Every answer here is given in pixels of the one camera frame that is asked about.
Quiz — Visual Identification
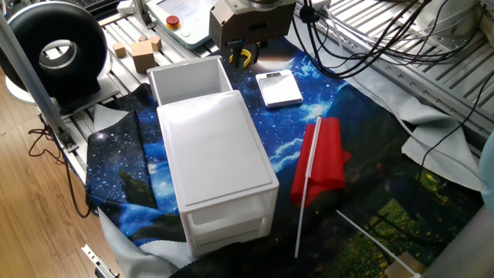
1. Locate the yellow U-shaped plastic piece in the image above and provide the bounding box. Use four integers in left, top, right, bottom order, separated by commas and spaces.
228, 49, 253, 69

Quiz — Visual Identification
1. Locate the thin white stick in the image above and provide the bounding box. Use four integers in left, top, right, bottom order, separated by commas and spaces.
334, 209, 422, 278

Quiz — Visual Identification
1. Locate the black keyboard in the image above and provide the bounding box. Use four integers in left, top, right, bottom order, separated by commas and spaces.
73, 0, 120, 12

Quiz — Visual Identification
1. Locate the brown cardboard box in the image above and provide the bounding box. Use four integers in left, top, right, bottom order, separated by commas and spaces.
384, 251, 428, 278

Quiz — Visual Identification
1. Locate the white teach pendant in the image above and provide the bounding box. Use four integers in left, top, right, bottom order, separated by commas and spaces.
145, 0, 221, 50

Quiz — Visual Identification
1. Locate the white adapter box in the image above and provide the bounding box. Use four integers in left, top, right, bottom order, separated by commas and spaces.
117, 0, 136, 16

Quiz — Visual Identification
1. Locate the black cable bundle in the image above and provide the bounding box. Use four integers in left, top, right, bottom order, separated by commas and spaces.
291, 0, 494, 80

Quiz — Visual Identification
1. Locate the grey cloth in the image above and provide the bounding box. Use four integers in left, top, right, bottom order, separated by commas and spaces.
285, 22, 486, 192

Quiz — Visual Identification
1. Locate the red flag white stick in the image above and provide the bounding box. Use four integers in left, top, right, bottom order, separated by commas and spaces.
289, 114, 352, 259

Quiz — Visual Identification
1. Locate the large wooden cube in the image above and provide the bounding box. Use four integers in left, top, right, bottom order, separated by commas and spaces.
130, 39, 157, 74

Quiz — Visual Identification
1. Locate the silver digital pocket scale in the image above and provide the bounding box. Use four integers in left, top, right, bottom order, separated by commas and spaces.
255, 69, 304, 109

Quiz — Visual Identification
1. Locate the metal bracket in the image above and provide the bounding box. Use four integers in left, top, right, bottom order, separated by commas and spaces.
80, 244, 120, 278

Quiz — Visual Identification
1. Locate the grey metal gripper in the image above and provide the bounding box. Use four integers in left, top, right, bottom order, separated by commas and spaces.
209, 0, 297, 68

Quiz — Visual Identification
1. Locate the black ring light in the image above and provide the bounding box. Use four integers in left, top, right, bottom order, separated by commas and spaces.
0, 1, 109, 105

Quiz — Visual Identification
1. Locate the white plastic drawer cabinet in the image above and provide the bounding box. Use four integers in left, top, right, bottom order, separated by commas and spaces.
156, 90, 280, 259

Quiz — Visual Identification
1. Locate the thin black cable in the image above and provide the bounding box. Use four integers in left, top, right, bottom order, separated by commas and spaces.
408, 71, 494, 209

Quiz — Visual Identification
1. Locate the white plastic drawer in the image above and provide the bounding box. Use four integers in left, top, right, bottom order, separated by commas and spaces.
146, 55, 234, 106

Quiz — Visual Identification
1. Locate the black floor cable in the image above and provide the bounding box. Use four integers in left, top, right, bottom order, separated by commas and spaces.
27, 115, 93, 219

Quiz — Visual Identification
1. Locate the galaxy print cloth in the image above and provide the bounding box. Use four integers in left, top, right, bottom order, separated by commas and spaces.
85, 36, 486, 278

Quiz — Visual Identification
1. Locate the aluminium frame post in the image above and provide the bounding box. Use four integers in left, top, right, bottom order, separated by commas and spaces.
0, 11, 80, 154

